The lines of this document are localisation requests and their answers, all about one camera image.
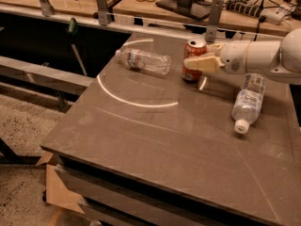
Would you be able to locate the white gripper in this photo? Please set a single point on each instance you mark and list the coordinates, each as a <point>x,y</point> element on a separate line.
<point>235,56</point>

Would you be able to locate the red coke can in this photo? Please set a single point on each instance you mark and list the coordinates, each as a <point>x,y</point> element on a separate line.
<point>193,48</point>

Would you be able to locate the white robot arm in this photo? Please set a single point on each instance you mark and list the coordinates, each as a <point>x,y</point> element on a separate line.
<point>277,60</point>

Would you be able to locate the clear bottle lying left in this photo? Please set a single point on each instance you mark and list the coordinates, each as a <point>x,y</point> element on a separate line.
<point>143,60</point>

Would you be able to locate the black power strip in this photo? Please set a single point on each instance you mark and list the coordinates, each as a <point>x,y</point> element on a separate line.
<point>244,8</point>

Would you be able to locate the black monitor stand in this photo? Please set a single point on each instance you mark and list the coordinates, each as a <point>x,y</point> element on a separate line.
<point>186,8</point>

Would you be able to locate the clear bottle white cap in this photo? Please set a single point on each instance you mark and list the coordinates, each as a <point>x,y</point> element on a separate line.
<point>247,106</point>

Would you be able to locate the white power adapter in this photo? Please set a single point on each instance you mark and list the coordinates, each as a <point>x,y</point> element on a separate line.
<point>275,15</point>

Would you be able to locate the right metal bracket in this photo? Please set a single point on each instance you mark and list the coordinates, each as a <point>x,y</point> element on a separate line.
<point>214,17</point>

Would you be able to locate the metal bracket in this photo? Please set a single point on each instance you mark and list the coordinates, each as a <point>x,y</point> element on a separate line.
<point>46,8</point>
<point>214,17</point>
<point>103,12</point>

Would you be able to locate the metal guard rail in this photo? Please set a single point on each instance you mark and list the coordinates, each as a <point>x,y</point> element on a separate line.
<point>126,24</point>

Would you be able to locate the middle metal bracket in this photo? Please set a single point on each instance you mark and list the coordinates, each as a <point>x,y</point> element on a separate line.
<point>103,12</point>

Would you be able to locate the left metal bracket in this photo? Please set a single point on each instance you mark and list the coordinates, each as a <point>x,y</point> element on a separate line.
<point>46,8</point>

